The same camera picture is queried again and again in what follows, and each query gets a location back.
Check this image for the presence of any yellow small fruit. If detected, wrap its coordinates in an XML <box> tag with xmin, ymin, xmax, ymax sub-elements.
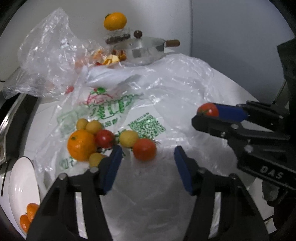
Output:
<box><xmin>85</xmin><ymin>120</ymin><xmax>103</xmax><ymax>135</ymax></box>
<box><xmin>119</xmin><ymin>130</ymin><xmax>139</xmax><ymax>148</ymax></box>
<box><xmin>88</xmin><ymin>153</ymin><xmax>106</xmax><ymax>167</ymax></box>
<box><xmin>76</xmin><ymin>118</ymin><xmax>89</xmax><ymax>130</ymax></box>

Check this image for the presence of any red cherry tomato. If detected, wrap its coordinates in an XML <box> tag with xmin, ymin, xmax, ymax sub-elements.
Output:
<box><xmin>132</xmin><ymin>138</ymin><xmax>157</xmax><ymax>161</ymax></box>
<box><xmin>197</xmin><ymin>102</ymin><xmax>219</xmax><ymax>117</ymax></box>
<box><xmin>95</xmin><ymin>130</ymin><xmax>115</xmax><ymax>149</ymax></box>

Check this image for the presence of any white plate dark rim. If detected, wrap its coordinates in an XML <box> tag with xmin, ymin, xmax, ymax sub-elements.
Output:
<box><xmin>8</xmin><ymin>157</ymin><xmax>40</xmax><ymax>238</ymax></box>

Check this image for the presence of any grey refrigerator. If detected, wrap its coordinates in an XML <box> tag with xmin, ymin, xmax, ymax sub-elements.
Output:
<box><xmin>191</xmin><ymin>1</ymin><xmax>294</xmax><ymax>102</ymax></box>

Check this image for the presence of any printed plastic bag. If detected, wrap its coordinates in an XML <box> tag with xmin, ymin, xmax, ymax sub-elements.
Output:
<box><xmin>35</xmin><ymin>54</ymin><xmax>251</xmax><ymax>240</ymax></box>

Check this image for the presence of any steel induction cooker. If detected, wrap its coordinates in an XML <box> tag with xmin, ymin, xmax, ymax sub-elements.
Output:
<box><xmin>1</xmin><ymin>92</ymin><xmax>40</xmax><ymax>164</ymax></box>

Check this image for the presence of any small steel saucepan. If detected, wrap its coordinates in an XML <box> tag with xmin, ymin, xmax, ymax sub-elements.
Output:
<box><xmin>113</xmin><ymin>30</ymin><xmax>180</xmax><ymax>65</ymax></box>

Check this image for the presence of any orange peel pile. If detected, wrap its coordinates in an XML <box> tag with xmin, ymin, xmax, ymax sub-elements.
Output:
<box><xmin>92</xmin><ymin>49</ymin><xmax>127</xmax><ymax>66</ymax></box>

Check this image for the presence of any clear box of dark fruit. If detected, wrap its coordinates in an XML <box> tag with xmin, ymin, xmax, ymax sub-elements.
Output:
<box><xmin>104</xmin><ymin>28</ymin><xmax>130</xmax><ymax>45</ymax></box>

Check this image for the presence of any large orange on box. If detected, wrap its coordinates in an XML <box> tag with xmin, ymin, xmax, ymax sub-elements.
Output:
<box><xmin>103</xmin><ymin>12</ymin><xmax>127</xmax><ymax>31</ymax></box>

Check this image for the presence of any clear crumpled plastic bag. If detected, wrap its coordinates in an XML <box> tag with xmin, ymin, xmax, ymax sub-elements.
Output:
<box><xmin>1</xmin><ymin>8</ymin><xmax>108</xmax><ymax>99</ymax></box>

